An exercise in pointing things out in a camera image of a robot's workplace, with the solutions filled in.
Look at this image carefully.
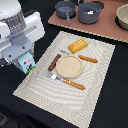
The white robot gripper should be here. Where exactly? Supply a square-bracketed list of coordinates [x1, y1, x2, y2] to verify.
[0, 0, 45, 66]

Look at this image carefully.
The small grey saucepan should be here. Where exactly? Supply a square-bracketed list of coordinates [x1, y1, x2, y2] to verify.
[55, 1, 76, 23]

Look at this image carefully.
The yellow bread loaf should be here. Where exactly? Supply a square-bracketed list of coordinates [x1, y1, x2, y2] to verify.
[68, 39, 88, 53]

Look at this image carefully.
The light blue milk carton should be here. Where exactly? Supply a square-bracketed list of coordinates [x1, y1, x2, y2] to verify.
[18, 53, 36, 74]

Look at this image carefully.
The red toy sausage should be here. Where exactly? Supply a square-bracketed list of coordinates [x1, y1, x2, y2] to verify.
[48, 54, 61, 71]

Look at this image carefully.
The tan round plate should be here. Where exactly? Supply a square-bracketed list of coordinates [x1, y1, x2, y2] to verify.
[56, 55, 83, 78]

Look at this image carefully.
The beige woven placemat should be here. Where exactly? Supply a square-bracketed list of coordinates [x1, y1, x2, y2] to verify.
[14, 31, 115, 128]

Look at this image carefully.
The large grey pot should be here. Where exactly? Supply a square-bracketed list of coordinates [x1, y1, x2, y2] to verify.
[78, 2, 102, 24]

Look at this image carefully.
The cream bowl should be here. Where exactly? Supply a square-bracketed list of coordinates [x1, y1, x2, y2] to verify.
[116, 4, 128, 30]

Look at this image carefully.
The wooden handled fork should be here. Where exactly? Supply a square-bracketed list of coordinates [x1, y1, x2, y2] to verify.
[47, 73, 85, 90]

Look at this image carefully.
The wooden handled knife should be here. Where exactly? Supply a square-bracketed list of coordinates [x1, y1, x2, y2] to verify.
[60, 50, 98, 63]

